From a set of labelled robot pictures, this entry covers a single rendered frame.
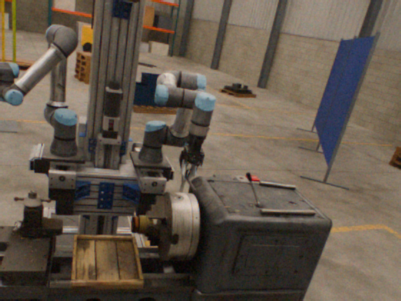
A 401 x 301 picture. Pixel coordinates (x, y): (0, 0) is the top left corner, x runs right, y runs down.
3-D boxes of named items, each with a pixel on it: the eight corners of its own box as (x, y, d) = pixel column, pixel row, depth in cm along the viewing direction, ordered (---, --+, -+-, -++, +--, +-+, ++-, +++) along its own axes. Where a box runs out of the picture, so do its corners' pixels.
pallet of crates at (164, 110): (165, 106, 936) (170, 74, 905) (181, 115, 877) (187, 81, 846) (120, 103, 870) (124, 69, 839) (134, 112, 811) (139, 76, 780)
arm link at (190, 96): (183, 84, 149) (185, 92, 140) (210, 89, 151) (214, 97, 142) (180, 103, 153) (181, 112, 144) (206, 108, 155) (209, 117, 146)
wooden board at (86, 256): (134, 242, 192) (134, 236, 191) (142, 289, 161) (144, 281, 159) (74, 241, 183) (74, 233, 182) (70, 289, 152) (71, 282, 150)
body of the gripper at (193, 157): (182, 165, 144) (189, 137, 139) (180, 155, 152) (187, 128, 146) (202, 168, 146) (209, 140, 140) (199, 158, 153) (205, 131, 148)
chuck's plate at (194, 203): (176, 232, 195) (189, 180, 180) (190, 275, 169) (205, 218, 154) (170, 232, 194) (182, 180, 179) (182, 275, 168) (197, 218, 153)
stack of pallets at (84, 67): (114, 80, 1128) (116, 56, 1099) (126, 87, 1067) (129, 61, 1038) (73, 77, 1054) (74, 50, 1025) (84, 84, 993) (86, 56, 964)
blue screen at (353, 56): (296, 128, 992) (325, 34, 899) (326, 135, 980) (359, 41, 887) (299, 177, 619) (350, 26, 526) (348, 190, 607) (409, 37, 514)
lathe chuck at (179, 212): (170, 232, 194) (182, 180, 179) (182, 275, 168) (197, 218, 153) (153, 231, 191) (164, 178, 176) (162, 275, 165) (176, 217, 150)
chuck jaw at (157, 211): (168, 220, 175) (168, 195, 178) (171, 218, 170) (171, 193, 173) (145, 218, 171) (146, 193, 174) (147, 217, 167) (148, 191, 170)
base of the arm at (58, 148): (50, 146, 212) (51, 129, 208) (77, 148, 217) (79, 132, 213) (49, 155, 199) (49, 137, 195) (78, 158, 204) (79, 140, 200)
